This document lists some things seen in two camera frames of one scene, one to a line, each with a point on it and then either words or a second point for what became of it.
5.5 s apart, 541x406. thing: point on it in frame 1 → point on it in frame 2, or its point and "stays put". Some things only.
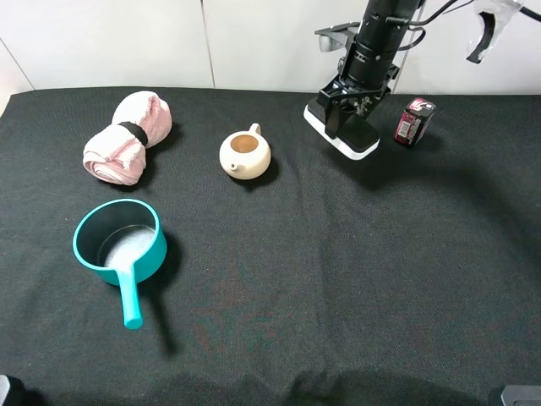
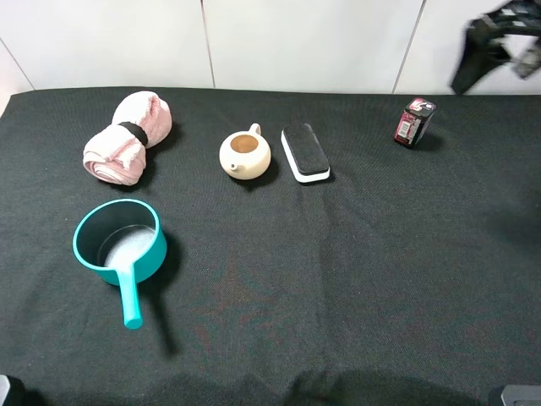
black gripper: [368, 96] → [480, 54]
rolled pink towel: [117, 153] stays put
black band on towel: [136, 130] stays put
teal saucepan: [122, 241] stays put
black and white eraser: [356, 138] → [305, 154]
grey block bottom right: [521, 395] stays put
